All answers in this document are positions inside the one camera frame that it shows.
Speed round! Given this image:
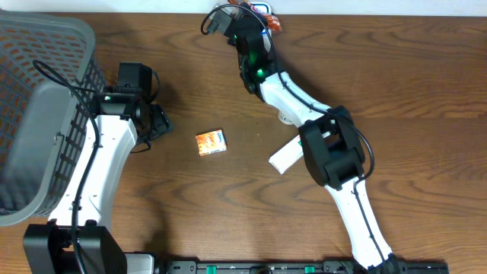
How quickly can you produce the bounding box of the orange snack bar wrapper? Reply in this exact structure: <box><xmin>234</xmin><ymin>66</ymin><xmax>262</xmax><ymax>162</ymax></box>
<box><xmin>228</xmin><ymin>0</ymin><xmax>282</xmax><ymax>31</ymax></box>

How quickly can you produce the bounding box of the orange tissue pack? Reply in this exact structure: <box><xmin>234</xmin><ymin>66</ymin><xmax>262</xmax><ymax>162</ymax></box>
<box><xmin>196</xmin><ymin>129</ymin><xmax>228</xmax><ymax>156</ymax></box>

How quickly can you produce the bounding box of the green lid jar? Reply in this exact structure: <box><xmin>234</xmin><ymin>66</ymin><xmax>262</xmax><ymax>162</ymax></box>
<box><xmin>278</xmin><ymin>112</ymin><xmax>293</xmax><ymax>126</ymax></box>

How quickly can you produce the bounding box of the white green carton box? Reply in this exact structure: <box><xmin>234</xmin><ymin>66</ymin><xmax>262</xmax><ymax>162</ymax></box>
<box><xmin>269</xmin><ymin>135</ymin><xmax>304</xmax><ymax>174</ymax></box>

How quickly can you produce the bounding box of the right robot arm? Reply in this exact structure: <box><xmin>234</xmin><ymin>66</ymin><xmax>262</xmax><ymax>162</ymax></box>
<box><xmin>215</xmin><ymin>2</ymin><xmax>402</xmax><ymax>273</ymax></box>

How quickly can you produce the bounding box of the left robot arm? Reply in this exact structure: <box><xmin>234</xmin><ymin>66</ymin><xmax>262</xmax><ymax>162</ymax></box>
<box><xmin>23</xmin><ymin>62</ymin><xmax>173</xmax><ymax>274</ymax></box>

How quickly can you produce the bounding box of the white barcode scanner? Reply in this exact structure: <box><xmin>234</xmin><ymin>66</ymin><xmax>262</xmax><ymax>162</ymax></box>
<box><xmin>250</xmin><ymin>2</ymin><xmax>272</xmax><ymax>14</ymax></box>

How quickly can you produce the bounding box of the grey plastic basket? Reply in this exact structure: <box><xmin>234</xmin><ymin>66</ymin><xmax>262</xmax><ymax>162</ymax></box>
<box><xmin>1</xmin><ymin>11</ymin><xmax>106</xmax><ymax>226</ymax></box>

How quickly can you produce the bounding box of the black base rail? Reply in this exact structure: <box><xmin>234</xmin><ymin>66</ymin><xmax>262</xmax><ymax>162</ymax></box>
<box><xmin>157</xmin><ymin>260</ymin><xmax>450</xmax><ymax>274</ymax></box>

